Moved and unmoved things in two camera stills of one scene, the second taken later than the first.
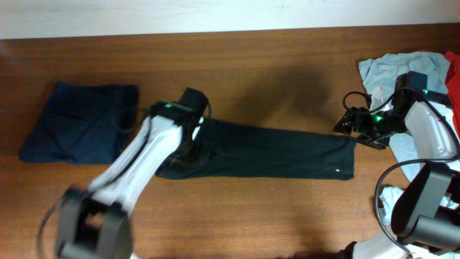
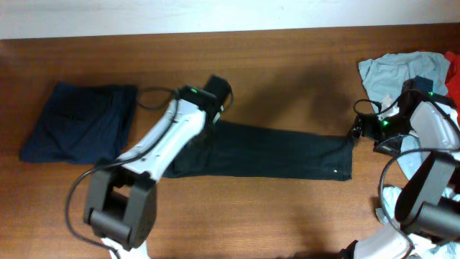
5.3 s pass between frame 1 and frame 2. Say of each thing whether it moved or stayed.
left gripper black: moved
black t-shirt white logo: stayed
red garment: stayed
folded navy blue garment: stayed
